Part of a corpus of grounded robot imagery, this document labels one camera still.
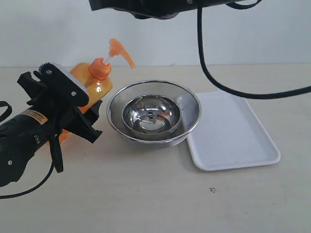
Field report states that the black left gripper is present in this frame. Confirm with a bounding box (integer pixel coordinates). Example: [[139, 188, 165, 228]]
[[48, 100, 103, 144]]

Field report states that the orange dish soap pump bottle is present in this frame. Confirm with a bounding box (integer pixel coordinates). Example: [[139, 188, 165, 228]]
[[50, 38, 136, 147]]

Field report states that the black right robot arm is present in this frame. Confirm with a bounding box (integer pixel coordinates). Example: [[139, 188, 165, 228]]
[[89, 0, 237, 19]]

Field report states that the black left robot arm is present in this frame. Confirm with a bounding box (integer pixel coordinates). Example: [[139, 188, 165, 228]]
[[0, 100, 102, 186]]

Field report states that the small stainless steel bowl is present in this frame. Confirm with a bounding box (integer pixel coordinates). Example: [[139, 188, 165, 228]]
[[121, 94, 181, 135]]

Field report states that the steel mesh strainer bowl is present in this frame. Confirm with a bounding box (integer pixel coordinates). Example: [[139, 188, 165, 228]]
[[106, 80, 202, 149]]

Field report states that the white rectangular plastic tray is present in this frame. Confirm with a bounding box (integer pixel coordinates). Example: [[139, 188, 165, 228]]
[[187, 91, 281, 171]]

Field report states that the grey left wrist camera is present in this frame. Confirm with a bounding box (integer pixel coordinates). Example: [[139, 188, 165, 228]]
[[17, 62, 89, 107]]

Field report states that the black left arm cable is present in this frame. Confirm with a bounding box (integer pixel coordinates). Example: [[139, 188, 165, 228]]
[[0, 100, 64, 200]]

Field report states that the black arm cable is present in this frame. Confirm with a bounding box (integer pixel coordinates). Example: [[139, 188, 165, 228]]
[[0, 100, 64, 200], [196, 0, 311, 100]]

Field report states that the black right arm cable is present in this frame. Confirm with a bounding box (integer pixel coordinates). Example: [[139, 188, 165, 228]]
[[196, 0, 311, 100]]

